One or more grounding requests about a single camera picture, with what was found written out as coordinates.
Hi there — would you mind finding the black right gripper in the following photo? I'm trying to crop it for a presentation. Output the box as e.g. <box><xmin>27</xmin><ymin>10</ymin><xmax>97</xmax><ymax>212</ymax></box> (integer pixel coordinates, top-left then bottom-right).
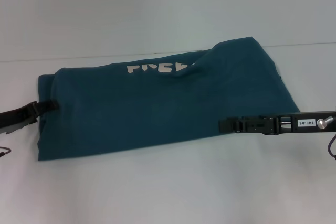
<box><xmin>218</xmin><ymin>109</ymin><xmax>336</xmax><ymax>136</ymax></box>

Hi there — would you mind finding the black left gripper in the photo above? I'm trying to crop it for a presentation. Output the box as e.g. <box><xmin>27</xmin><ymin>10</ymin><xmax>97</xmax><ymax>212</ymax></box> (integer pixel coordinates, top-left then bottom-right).
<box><xmin>0</xmin><ymin>99</ymin><xmax>59</xmax><ymax>135</ymax></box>

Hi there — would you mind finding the teal blue t-shirt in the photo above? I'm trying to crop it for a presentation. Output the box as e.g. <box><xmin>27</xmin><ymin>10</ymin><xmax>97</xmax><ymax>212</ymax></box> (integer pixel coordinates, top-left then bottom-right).
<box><xmin>36</xmin><ymin>36</ymin><xmax>301</xmax><ymax>161</ymax></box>

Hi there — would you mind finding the right arm connector cable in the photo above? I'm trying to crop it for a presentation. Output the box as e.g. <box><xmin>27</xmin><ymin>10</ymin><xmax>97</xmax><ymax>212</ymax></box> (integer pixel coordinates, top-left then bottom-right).
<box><xmin>328</xmin><ymin>135</ymin><xmax>336</xmax><ymax>161</ymax></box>

